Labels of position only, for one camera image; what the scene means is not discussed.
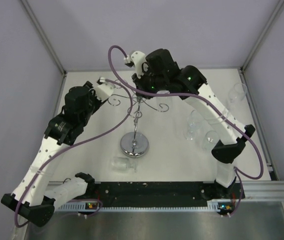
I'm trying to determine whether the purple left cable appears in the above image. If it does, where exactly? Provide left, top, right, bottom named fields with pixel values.
left=14, top=79, right=134, bottom=228

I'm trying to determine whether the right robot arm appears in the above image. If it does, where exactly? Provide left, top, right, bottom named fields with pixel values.
left=125, top=48, right=256, bottom=200

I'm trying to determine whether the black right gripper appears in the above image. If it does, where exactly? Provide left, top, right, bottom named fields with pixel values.
left=132, top=65, right=167, bottom=100

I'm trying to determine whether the chrome wine glass rack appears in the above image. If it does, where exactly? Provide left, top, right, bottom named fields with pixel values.
left=119, top=93, right=170, bottom=158

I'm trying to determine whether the aluminium frame rail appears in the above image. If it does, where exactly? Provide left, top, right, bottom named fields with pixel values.
left=56, top=180, right=284, bottom=208

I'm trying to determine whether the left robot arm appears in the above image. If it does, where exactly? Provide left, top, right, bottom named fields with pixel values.
left=1, top=82, right=112, bottom=228

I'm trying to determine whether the right controller board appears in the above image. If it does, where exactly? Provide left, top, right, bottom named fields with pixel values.
left=207, top=199, right=236, bottom=214

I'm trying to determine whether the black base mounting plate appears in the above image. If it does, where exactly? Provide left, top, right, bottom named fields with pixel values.
left=84, top=181, right=242, bottom=208

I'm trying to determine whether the small clear wine glass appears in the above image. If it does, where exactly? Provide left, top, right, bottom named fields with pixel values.
left=110, top=156, right=138, bottom=173

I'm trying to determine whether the tall clear wine glass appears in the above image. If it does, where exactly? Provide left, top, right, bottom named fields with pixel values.
left=227, top=83, right=248, bottom=108

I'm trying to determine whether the left controller board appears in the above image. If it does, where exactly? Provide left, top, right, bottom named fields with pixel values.
left=56, top=199, right=103, bottom=213

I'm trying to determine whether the clear ribbed glass tumbler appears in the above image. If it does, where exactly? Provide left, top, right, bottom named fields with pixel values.
left=156, top=90, right=173, bottom=112

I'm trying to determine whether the controller board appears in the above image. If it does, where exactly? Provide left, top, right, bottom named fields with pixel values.
left=56, top=199, right=103, bottom=213
left=207, top=199, right=236, bottom=214

